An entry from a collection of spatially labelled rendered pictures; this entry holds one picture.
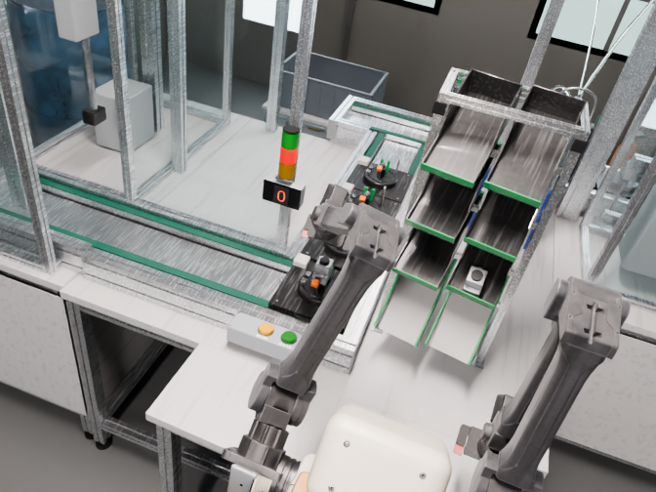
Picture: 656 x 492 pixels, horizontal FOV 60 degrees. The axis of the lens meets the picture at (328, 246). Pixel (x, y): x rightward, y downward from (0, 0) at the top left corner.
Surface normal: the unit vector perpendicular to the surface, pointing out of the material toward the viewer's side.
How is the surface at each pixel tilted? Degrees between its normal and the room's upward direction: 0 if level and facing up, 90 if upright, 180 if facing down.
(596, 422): 90
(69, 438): 0
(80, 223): 0
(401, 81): 90
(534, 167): 25
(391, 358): 0
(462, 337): 45
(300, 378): 78
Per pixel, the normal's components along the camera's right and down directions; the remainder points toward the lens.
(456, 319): -0.24, -0.20
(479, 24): -0.35, 0.54
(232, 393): 0.14, -0.78
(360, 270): 0.00, 0.44
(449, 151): -0.07, -0.50
